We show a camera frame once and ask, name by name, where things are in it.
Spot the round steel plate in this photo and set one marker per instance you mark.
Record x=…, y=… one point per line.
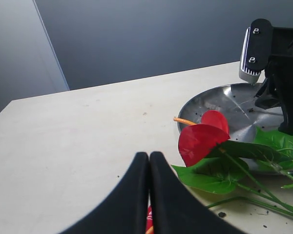
x=247, y=123

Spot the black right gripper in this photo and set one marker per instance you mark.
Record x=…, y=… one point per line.
x=272, y=49

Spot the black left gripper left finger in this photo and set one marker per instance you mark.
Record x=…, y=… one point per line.
x=124, y=210

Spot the artificial red anthurium plant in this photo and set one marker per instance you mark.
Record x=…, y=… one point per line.
x=216, y=165

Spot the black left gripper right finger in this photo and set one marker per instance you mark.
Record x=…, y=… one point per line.
x=174, y=209

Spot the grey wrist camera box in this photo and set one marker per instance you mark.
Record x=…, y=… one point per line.
x=245, y=73

